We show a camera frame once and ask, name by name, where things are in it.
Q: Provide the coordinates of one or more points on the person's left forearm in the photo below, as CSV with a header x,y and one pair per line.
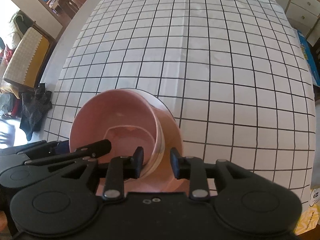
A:
x,y
2,220

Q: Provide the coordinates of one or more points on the pink oval divided dish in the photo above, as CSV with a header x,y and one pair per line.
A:
x,y
172,135

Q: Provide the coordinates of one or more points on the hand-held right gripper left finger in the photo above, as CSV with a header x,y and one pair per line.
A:
x,y
138,161

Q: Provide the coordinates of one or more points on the armchair with cream cover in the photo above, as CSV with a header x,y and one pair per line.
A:
x,y
25,57

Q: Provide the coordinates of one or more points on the sofa with cream cover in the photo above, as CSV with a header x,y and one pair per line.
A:
x,y
18,23

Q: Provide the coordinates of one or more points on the dark wooden chair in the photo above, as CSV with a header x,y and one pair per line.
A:
x,y
66,3

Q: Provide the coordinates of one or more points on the yellow printed bag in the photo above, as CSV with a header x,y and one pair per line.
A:
x,y
311,212

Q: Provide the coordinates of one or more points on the pink heart-shaped dish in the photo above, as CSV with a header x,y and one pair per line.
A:
x,y
125,140

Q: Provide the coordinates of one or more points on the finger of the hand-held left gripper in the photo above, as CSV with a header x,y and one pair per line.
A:
x,y
45,148
95,148

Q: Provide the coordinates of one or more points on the pink bowl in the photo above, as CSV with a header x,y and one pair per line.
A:
x,y
100,115

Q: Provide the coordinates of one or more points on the large white plate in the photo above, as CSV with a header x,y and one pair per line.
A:
x,y
160,102

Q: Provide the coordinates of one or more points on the white wooden cabinet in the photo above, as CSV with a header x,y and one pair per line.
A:
x,y
302,7

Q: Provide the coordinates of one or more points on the black grid white tablecloth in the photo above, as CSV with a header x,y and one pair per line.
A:
x,y
200,55

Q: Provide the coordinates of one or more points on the blue white printed package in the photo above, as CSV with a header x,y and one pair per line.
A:
x,y
310,57

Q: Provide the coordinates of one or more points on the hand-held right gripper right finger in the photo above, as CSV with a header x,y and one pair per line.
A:
x,y
176,163

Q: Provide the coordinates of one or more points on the black cloth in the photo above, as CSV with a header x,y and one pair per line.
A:
x,y
35,110

